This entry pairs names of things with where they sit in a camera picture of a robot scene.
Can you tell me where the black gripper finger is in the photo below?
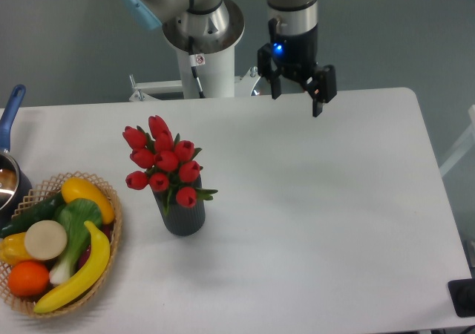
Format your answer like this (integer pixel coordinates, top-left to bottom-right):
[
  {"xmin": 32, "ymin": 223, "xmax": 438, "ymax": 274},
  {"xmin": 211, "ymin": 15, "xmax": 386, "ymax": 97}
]
[
  {"xmin": 258, "ymin": 43, "xmax": 281, "ymax": 99},
  {"xmin": 304, "ymin": 65, "xmax": 337, "ymax": 117}
]

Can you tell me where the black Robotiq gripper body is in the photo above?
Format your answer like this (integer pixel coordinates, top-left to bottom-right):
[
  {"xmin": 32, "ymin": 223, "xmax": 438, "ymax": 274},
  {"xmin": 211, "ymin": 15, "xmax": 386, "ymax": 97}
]
[{"xmin": 269, "ymin": 24, "xmax": 318, "ymax": 88}]

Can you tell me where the red tulip bouquet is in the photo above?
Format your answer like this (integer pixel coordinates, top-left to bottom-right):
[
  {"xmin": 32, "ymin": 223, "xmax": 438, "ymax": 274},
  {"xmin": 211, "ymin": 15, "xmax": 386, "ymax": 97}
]
[{"xmin": 122, "ymin": 115, "xmax": 217, "ymax": 213}]

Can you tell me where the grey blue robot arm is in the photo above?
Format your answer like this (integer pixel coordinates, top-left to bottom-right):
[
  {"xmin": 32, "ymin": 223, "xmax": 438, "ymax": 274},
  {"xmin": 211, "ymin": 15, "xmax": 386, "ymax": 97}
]
[{"xmin": 121, "ymin": 0, "xmax": 337, "ymax": 117}]

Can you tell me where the dark grey ribbed vase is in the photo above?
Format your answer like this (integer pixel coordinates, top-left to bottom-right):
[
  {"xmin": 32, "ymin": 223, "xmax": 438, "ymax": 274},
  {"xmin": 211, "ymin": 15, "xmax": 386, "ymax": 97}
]
[{"xmin": 153, "ymin": 176, "xmax": 206, "ymax": 236}]

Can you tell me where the yellow squash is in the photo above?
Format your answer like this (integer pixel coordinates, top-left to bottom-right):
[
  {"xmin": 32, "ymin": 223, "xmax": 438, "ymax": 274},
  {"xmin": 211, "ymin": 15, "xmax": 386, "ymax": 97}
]
[{"xmin": 61, "ymin": 177, "xmax": 115, "ymax": 225}]

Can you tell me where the green bok choy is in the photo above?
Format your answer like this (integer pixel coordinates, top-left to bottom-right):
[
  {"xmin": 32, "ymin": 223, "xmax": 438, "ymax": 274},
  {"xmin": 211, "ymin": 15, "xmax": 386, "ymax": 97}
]
[{"xmin": 50, "ymin": 198, "xmax": 102, "ymax": 286}]

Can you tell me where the black device at table edge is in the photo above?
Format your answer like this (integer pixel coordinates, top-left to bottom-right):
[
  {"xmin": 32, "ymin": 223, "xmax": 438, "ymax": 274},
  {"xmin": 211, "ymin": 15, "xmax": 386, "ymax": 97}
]
[{"xmin": 448, "ymin": 278, "xmax": 475, "ymax": 318}]

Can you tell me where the yellow banana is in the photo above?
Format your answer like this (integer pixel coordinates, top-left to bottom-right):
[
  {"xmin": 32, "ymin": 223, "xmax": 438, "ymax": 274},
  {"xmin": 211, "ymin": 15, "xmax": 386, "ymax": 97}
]
[{"xmin": 33, "ymin": 220, "xmax": 111, "ymax": 314}]

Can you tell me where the green cucumber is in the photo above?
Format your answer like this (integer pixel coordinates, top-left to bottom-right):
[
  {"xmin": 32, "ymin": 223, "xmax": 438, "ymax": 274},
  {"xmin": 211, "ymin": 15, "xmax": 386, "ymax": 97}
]
[{"xmin": 1, "ymin": 192, "xmax": 65, "ymax": 238}]

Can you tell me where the woven wicker basket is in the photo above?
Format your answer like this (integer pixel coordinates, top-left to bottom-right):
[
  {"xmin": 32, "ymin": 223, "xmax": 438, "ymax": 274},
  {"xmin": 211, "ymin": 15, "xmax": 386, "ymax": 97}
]
[{"xmin": 1, "ymin": 171, "xmax": 122, "ymax": 318}]

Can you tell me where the beige round slice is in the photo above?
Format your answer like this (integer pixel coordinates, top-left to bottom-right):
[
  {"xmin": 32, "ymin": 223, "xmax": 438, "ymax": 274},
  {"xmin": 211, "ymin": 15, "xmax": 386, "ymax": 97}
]
[{"xmin": 24, "ymin": 220, "xmax": 68, "ymax": 261}]

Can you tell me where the yellow bell pepper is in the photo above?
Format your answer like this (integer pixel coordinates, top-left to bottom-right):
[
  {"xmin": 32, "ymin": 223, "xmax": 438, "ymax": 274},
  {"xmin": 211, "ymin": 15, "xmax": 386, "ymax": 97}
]
[{"xmin": 1, "ymin": 232, "xmax": 34, "ymax": 266}]

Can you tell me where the orange fruit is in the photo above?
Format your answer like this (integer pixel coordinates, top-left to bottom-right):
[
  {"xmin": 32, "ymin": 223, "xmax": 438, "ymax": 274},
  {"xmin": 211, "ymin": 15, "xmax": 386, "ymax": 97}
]
[{"xmin": 7, "ymin": 261, "xmax": 50, "ymax": 297}]

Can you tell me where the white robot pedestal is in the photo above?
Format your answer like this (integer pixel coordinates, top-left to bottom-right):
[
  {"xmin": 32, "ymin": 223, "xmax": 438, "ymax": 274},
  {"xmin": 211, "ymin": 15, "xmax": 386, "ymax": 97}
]
[{"xmin": 163, "ymin": 0, "xmax": 245, "ymax": 99}]

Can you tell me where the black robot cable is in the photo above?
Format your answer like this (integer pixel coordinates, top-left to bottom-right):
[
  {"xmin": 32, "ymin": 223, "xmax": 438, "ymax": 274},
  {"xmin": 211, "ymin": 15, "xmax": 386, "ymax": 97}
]
[{"xmin": 187, "ymin": 36, "xmax": 206, "ymax": 99}]

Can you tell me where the white table clamp bracket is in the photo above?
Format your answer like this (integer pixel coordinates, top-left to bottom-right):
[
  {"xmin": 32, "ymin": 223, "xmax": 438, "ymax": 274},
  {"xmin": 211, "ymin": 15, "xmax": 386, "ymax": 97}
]
[{"xmin": 128, "ymin": 66, "xmax": 261, "ymax": 102}]

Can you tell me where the blue handled saucepan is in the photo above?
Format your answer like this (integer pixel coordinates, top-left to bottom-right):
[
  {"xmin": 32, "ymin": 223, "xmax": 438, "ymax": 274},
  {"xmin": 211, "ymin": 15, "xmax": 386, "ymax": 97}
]
[{"xmin": 1, "ymin": 84, "xmax": 32, "ymax": 227}]

